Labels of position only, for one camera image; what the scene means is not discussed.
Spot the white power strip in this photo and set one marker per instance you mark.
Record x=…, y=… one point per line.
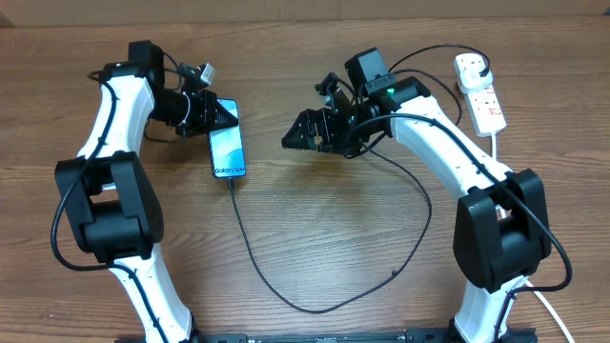
x=483, y=106

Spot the Samsung Galaxy smartphone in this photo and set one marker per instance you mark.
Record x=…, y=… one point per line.
x=227, y=154

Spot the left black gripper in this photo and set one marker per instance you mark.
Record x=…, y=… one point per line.
x=207, y=105

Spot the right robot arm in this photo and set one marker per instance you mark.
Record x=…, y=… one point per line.
x=501, y=231

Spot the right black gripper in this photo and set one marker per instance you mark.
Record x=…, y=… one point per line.
x=309, y=123

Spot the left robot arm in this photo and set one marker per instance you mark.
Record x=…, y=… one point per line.
x=108, y=198

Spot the white charger plug adapter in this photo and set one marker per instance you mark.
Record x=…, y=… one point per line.
x=470, y=80

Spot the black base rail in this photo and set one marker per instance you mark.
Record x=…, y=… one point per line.
x=408, y=336

